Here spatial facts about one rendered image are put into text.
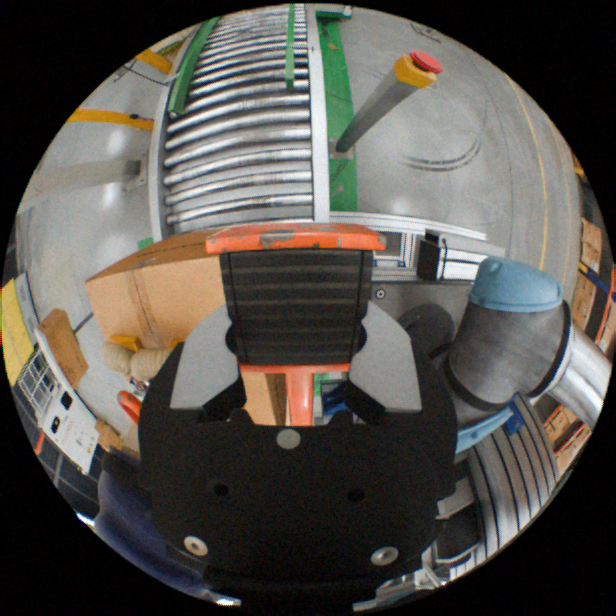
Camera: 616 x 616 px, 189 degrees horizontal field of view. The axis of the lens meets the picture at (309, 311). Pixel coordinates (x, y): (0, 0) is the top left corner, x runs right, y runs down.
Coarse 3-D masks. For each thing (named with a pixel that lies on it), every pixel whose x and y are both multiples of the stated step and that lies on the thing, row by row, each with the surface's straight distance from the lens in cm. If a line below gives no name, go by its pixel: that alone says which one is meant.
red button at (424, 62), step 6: (414, 54) 51; (420, 54) 52; (426, 54) 53; (414, 60) 50; (420, 60) 49; (426, 60) 51; (432, 60) 53; (420, 66) 50; (426, 66) 49; (432, 66) 50; (438, 66) 52; (432, 72) 50; (438, 72) 51
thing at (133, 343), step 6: (114, 336) 49; (120, 336) 48; (126, 336) 46; (132, 336) 45; (114, 342) 49; (120, 342) 46; (126, 342) 45; (132, 342) 43; (138, 342) 44; (132, 348) 44; (138, 348) 44; (132, 384) 49; (138, 390) 50
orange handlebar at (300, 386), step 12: (288, 384) 16; (300, 384) 16; (312, 384) 17; (120, 396) 35; (132, 396) 34; (288, 396) 18; (300, 396) 18; (312, 396) 18; (132, 408) 34; (300, 408) 19; (312, 408) 20; (132, 420) 40; (300, 420) 21; (312, 420) 22
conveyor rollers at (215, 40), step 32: (224, 32) 152; (256, 32) 143; (224, 64) 116; (256, 64) 107; (192, 96) 110; (224, 96) 98; (288, 96) 90; (224, 128) 90; (224, 160) 84; (256, 160) 81; (288, 160) 81; (192, 192) 88; (224, 224) 84
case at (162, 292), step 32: (128, 256) 60; (160, 256) 39; (192, 256) 31; (96, 288) 48; (128, 288) 39; (160, 288) 34; (192, 288) 30; (128, 320) 43; (160, 320) 37; (192, 320) 33; (256, 384) 38; (256, 416) 47
